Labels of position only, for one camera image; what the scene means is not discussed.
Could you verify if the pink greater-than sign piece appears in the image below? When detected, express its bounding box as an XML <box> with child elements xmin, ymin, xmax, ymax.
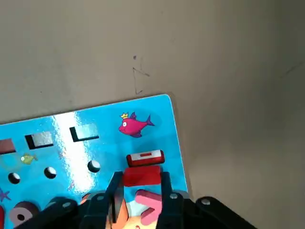
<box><xmin>134</xmin><ymin>189</ymin><xmax>165</xmax><ymax>226</ymax></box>

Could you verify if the orange number ten piece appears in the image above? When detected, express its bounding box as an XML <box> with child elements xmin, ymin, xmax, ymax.
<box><xmin>81</xmin><ymin>193</ymin><xmax>143</xmax><ymax>229</ymax></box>

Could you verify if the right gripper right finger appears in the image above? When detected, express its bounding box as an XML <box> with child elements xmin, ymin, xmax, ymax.
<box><xmin>156</xmin><ymin>171</ymin><xmax>258</xmax><ymax>229</ymax></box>

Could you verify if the number nine piece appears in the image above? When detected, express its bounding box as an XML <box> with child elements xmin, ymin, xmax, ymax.
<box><xmin>9</xmin><ymin>201</ymin><xmax>41</xmax><ymax>228</ymax></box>

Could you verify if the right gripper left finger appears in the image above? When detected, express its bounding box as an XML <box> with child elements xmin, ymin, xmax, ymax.
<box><xmin>14</xmin><ymin>171</ymin><xmax>124</xmax><ymax>229</ymax></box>

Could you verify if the colourful wooden toy board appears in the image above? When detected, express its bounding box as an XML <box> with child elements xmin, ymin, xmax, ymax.
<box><xmin>0</xmin><ymin>94</ymin><xmax>193</xmax><ymax>229</ymax></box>

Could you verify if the red minus sign block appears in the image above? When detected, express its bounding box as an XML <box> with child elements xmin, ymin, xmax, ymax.
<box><xmin>122</xmin><ymin>166</ymin><xmax>163</xmax><ymax>187</ymax></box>

